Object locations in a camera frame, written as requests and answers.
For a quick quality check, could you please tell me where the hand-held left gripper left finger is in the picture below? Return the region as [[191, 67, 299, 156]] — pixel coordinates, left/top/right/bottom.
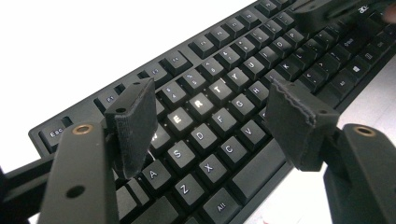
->
[[104, 77, 159, 180]]

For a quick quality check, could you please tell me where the white board sheet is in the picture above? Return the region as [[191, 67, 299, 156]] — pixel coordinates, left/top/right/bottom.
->
[[0, 0, 396, 224]]

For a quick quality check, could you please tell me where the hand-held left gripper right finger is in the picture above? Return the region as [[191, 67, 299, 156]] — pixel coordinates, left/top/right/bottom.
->
[[263, 78, 341, 172]]

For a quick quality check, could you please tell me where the black computer keyboard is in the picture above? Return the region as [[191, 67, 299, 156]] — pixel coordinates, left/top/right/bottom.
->
[[27, 0, 396, 224]]

